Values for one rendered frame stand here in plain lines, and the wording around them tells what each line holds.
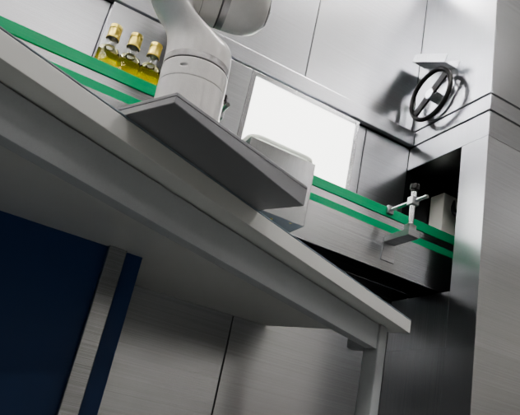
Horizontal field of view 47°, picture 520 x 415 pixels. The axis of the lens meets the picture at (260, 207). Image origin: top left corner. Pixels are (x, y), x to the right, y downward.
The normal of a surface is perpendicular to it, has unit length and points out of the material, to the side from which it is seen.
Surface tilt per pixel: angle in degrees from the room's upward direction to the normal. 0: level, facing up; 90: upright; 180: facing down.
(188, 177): 90
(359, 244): 90
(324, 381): 90
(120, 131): 90
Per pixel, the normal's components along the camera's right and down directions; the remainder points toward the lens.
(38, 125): 0.80, -0.07
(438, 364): -0.86, -0.34
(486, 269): 0.47, -0.25
